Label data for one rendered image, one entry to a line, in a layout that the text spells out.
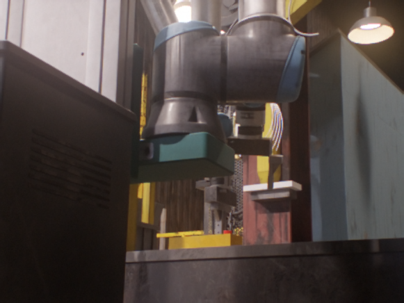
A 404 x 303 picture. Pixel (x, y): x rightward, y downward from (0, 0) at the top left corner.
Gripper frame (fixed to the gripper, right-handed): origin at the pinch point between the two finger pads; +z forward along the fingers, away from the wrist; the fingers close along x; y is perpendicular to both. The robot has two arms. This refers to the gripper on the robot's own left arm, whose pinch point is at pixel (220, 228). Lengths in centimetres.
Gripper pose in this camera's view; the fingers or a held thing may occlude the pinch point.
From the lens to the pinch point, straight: 212.8
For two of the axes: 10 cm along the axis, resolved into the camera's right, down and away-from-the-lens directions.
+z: -0.2, 9.7, -2.5
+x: 5.6, 2.2, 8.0
